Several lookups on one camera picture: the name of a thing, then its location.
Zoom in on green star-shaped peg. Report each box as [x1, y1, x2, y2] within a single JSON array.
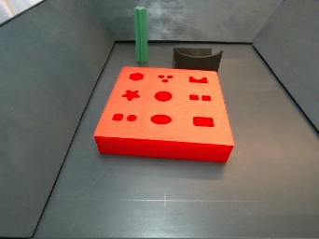
[[133, 7, 148, 63]]

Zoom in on red shape-sorting board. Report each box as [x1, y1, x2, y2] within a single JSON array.
[[93, 66, 235, 162]]

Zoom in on black curved holder bracket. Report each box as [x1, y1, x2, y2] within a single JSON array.
[[173, 48, 223, 71]]

